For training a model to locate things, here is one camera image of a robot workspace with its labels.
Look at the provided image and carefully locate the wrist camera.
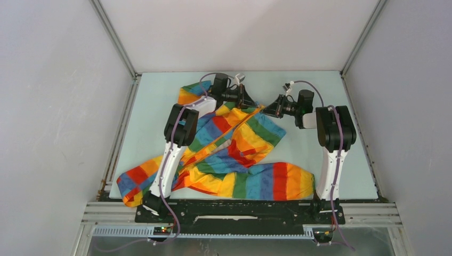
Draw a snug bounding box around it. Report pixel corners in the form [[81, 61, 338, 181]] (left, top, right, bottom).
[[282, 81, 295, 96], [234, 73, 246, 86]]

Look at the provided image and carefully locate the aluminium front frame rail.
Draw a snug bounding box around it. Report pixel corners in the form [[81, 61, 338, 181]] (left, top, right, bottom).
[[82, 200, 402, 227]]

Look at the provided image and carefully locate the aluminium corner post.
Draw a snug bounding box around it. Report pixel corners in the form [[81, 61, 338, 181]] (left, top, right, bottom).
[[89, 0, 138, 80], [340, 0, 388, 79]]

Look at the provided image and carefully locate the right aluminium corner post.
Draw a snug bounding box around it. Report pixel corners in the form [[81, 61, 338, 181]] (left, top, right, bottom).
[[340, 0, 388, 79]]

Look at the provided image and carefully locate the left aluminium corner post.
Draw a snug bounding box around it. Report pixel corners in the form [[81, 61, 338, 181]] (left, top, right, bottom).
[[89, 0, 138, 80]]

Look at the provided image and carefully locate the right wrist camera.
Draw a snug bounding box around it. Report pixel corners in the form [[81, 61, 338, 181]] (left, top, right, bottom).
[[282, 81, 295, 96]]

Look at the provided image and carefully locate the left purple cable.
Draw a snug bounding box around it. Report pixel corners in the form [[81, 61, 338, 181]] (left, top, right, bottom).
[[93, 73, 227, 254]]

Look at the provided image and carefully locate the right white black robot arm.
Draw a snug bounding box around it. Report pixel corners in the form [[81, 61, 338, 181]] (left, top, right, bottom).
[[261, 90, 357, 223]]

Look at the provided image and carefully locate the white cable duct strip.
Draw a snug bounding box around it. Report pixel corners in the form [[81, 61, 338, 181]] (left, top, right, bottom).
[[92, 225, 314, 239]]

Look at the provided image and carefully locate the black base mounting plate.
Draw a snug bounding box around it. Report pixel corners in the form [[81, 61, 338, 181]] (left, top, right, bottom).
[[135, 199, 345, 235]]

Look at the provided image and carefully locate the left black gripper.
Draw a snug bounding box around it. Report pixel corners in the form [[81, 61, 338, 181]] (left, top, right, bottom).
[[221, 84, 258, 110]]

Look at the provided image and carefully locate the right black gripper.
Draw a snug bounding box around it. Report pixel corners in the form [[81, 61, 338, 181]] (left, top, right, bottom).
[[260, 94, 301, 118]]

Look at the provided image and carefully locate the rainbow striped jacket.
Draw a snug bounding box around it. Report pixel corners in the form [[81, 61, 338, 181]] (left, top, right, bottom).
[[116, 80, 316, 208]]

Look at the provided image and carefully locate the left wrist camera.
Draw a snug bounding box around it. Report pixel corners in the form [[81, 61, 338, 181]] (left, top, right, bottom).
[[234, 73, 246, 86]]

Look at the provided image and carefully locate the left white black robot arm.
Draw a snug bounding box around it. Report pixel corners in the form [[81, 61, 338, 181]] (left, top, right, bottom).
[[142, 73, 257, 222]]

